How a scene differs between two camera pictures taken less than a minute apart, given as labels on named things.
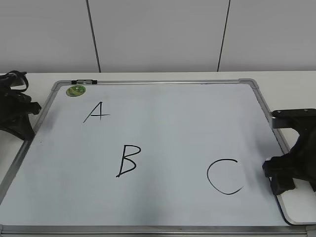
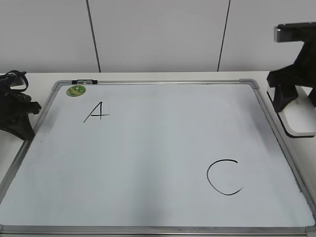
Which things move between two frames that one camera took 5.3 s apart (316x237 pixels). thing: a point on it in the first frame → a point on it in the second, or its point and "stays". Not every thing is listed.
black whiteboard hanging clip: (84, 81) stays
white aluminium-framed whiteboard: (179, 157) stays
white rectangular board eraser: (298, 204) → (298, 117)
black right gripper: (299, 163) → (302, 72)
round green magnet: (76, 91) stays
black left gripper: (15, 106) stays
